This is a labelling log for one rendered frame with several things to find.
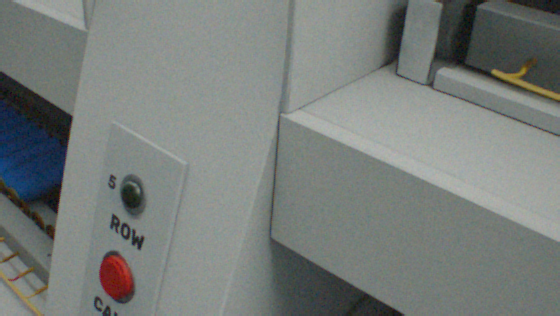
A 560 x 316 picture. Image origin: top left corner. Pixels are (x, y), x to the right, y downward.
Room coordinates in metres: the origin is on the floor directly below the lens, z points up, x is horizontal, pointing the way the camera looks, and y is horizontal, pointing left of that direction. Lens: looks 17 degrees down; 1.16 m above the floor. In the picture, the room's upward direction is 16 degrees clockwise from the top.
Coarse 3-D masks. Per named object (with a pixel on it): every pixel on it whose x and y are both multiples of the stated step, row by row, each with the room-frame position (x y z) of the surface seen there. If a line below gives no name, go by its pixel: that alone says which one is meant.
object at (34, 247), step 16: (0, 192) 0.34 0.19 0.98; (0, 208) 0.32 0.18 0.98; (16, 208) 0.32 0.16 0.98; (0, 224) 0.31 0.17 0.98; (16, 224) 0.31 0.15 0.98; (32, 224) 0.31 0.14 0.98; (0, 240) 0.31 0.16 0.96; (16, 240) 0.29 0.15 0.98; (32, 240) 0.30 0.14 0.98; (48, 240) 0.30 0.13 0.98; (16, 256) 0.30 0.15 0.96; (32, 256) 0.28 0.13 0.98; (48, 256) 0.28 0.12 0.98; (0, 272) 0.28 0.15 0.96; (48, 272) 0.27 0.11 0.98; (16, 288) 0.27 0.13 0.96; (48, 288) 0.27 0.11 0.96; (32, 304) 0.26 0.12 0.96
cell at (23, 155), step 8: (40, 144) 0.41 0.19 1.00; (48, 144) 0.42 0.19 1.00; (56, 144) 0.42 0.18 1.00; (16, 152) 0.40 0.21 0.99; (24, 152) 0.40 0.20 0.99; (32, 152) 0.40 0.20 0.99; (40, 152) 0.41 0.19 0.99; (48, 152) 0.41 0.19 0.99; (0, 160) 0.38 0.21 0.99; (8, 160) 0.39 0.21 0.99; (16, 160) 0.39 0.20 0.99; (24, 160) 0.39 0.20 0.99; (0, 168) 0.38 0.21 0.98; (8, 168) 0.38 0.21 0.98
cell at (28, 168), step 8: (56, 152) 0.40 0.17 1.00; (64, 152) 0.41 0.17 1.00; (32, 160) 0.39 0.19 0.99; (40, 160) 0.39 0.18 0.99; (48, 160) 0.39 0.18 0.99; (56, 160) 0.40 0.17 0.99; (16, 168) 0.38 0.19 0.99; (24, 168) 0.38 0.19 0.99; (32, 168) 0.38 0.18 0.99; (40, 168) 0.39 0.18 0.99; (0, 176) 0.37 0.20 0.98; (8, 176) 0.37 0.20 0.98; (16, 176) 0.37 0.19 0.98; (24, 176) 0.37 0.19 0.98; (8, 184) 0.36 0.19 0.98
